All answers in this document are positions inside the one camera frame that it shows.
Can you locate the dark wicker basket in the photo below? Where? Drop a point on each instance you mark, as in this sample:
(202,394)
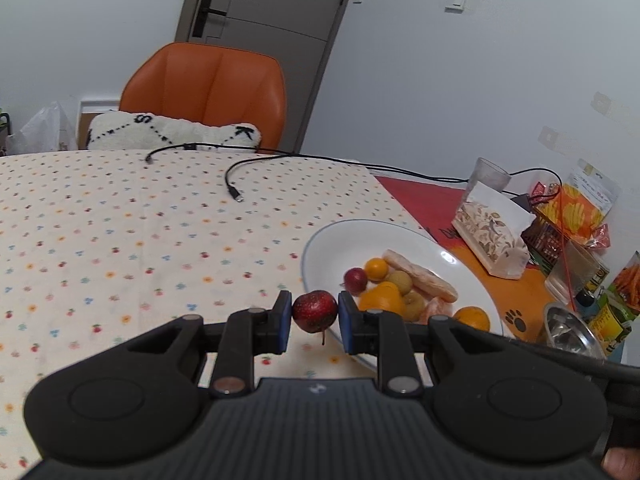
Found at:
(545,242)

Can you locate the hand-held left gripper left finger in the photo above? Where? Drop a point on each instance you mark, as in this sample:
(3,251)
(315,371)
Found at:
(285,322)

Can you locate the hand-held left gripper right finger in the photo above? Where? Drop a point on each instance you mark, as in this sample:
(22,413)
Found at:
(346,322)

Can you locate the clear plastic cup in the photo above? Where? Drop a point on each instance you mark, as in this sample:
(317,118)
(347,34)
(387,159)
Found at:
(487,175)

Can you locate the red orange paw-print mat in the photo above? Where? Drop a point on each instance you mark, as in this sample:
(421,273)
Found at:
(500,290)

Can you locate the black power adapter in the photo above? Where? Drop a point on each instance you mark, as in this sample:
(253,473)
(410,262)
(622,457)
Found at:
(522,201)

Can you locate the steel bowl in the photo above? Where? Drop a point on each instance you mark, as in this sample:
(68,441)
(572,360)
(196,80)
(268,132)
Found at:
(570,330)

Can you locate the yellow snack bag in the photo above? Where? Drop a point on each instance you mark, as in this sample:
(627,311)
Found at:
(575,215)

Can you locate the large orange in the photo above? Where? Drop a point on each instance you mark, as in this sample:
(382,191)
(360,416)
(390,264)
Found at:
(472,318)
(381,300)

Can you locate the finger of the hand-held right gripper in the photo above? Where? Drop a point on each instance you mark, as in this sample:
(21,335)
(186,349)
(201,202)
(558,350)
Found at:
(560,356)

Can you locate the small orange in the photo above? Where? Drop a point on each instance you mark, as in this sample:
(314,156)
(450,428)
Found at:
(376,268)

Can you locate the yellow green box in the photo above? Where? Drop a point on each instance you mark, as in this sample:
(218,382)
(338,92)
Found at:
(612,325)

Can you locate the orange leather chair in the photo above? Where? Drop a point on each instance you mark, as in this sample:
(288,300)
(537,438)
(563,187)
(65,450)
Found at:
(200,80)

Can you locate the white cushion with black letters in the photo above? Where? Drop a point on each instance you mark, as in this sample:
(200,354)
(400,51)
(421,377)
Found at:
(125,132)

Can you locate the small green-brown kiwi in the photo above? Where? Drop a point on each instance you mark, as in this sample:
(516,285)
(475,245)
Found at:
(400,281)

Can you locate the person's right hand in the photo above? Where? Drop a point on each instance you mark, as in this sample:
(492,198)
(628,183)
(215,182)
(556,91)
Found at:
(622,465)

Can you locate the white wall device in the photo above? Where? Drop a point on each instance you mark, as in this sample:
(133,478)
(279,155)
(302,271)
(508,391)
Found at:
(457,0)

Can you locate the red wrapper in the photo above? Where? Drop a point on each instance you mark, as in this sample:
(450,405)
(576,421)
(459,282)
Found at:
(539,190)

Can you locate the white plate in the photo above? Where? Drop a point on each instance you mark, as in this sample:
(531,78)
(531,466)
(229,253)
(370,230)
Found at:
(350,245)

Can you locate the carrot print package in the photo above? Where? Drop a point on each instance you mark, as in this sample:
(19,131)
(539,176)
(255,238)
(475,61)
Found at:
(627,280)

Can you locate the clear glass cup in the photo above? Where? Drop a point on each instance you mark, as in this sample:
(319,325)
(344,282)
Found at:
(575,270)

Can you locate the brown kiwi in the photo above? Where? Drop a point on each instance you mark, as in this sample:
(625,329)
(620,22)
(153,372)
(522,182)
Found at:
(414,306)

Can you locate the floral dotted tablecloth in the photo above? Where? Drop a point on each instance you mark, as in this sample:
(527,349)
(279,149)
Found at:
(125,240)

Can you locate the white pouch with green label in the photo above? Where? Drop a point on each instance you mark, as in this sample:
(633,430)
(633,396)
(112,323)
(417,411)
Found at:
(597,185)

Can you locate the white wall socket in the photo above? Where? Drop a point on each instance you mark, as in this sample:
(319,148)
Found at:
(548,137)

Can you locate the cork board with white frame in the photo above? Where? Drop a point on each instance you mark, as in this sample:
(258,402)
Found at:
(82,130)

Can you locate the small red apple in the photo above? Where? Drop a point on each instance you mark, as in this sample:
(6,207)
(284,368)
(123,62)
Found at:
(354,280)
(315,311)

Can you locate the printed tissue pack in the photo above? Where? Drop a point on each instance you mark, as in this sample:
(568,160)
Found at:
(492,232)

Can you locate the clear plastic bag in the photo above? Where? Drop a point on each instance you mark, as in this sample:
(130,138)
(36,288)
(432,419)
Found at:
(40,130)

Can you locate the short peeled pomelo segment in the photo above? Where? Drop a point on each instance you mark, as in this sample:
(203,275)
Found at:
(434,309)

